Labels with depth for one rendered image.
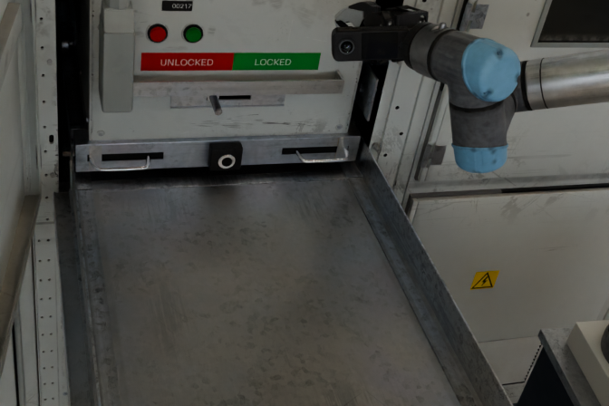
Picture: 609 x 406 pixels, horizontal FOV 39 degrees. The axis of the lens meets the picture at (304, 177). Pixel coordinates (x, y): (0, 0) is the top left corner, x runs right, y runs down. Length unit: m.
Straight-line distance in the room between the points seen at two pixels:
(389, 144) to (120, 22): 0.60
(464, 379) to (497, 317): 0.79
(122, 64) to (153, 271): 0.34
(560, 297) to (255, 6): 1.11
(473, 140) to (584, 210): 0.84
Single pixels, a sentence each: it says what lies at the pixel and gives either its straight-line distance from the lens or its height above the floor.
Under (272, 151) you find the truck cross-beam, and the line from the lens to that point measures 1.65.
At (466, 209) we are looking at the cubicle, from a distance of 1.84.
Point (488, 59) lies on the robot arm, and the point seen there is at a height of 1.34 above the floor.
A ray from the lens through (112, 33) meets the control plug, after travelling 1.35.
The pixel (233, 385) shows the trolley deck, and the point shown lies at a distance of 1.28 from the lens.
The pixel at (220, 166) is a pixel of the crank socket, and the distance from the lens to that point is 1.60.
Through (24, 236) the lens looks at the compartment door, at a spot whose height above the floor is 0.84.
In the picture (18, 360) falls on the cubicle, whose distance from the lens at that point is 1.88.
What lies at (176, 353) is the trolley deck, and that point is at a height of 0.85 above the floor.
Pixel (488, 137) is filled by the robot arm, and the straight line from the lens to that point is 1.20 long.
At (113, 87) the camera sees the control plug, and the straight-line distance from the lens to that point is 1.39.
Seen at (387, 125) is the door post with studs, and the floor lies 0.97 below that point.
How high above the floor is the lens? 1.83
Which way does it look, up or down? 36 degrees down
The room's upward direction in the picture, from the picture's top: 11 degrees clockwise
